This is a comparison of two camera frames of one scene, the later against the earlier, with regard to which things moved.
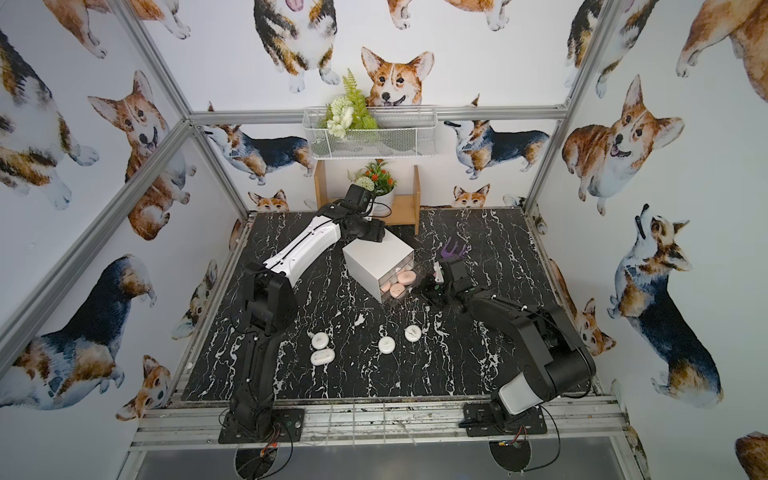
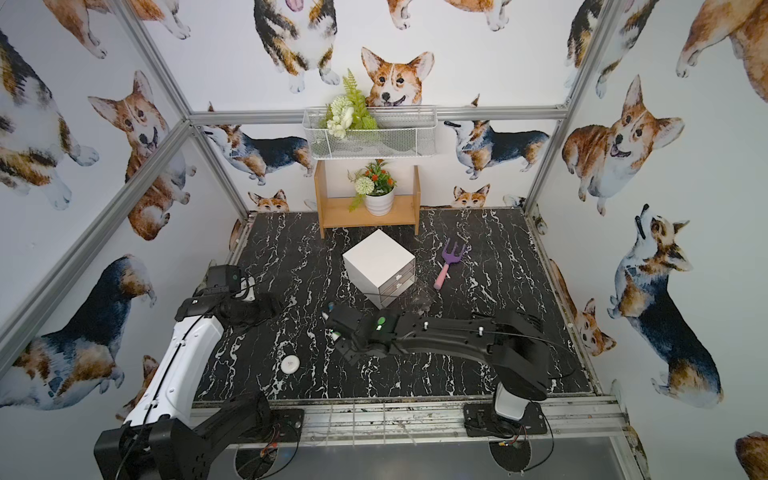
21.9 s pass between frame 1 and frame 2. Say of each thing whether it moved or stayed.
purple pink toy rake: stayed
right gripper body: moved
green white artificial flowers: stayed
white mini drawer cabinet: stayed
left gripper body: moved
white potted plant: stayed
